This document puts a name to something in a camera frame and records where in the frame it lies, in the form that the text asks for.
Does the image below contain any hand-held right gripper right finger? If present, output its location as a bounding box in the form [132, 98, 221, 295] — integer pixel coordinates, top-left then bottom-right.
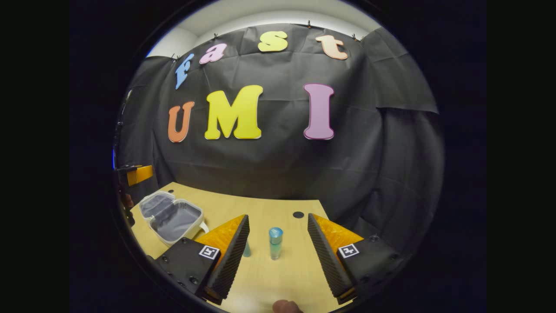
[307, 213, 410, 306]

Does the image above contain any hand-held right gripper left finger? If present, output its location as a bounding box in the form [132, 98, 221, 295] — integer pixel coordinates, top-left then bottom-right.
[154, 214, 251, 306]

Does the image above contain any white suitcase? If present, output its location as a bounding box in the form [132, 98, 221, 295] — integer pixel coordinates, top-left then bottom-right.
[139, 191, 209, 248]

